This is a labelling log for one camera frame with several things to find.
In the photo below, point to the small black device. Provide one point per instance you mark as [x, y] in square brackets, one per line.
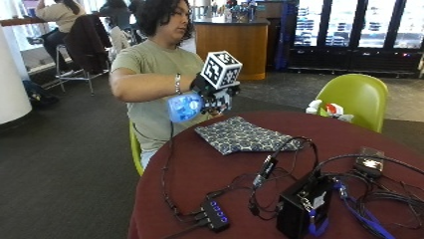
[369, 162]

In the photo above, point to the black box with white label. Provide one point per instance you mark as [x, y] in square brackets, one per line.
[304, 205]

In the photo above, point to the green plastic chair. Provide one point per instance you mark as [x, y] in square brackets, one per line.
[352, 99]
[135, 149]

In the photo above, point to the metal stool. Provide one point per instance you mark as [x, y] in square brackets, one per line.
[73, 74]

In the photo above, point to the dark bag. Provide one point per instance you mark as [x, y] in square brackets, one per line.
[38, 94]

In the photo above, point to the white column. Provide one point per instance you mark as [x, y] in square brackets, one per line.
[12, 79]

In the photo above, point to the blue patterned folded cloth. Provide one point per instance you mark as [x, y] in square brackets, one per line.
[241, 136]

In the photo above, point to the the person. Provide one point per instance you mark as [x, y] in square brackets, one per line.
[154, 66]

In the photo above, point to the dark jacket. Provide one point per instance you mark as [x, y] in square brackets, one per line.
[86, 43]

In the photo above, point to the black hub with blue lights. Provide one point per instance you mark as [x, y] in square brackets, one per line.
[215, 214]

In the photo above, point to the white and red toy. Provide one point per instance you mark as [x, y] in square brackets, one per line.
[331, 110]

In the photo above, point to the round wooden counter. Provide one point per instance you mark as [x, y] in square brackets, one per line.
[233, 46]

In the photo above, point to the white cube with black markers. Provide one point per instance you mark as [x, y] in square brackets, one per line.
[220, 69]

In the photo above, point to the black glass-door fridge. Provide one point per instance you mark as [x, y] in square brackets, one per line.
[357, 36]

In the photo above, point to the wooden bar ledge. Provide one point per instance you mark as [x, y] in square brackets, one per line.
[19, 21]

